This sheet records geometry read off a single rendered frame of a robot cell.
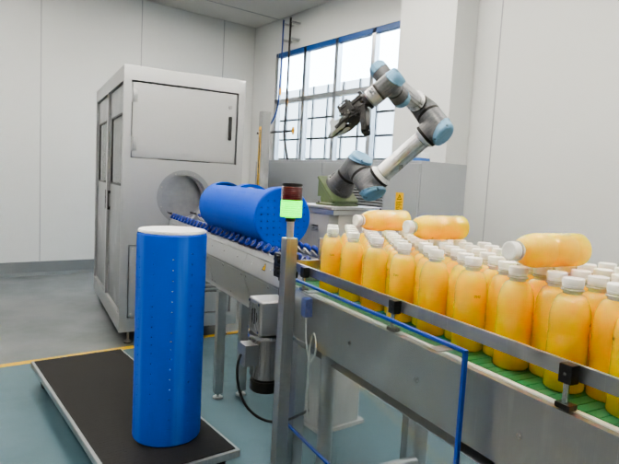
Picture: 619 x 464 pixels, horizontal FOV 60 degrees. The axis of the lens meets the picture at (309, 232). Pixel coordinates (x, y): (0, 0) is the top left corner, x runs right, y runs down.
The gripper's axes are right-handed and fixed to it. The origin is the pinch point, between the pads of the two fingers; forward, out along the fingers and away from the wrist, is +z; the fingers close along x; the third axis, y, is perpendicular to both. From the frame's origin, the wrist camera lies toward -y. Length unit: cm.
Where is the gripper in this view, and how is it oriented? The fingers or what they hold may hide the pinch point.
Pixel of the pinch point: (332, 136)
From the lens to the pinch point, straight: 218.3
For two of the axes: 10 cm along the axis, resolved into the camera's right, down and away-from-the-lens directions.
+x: -4.8, -2.1, -8.5
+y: -4.4, -7.8, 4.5
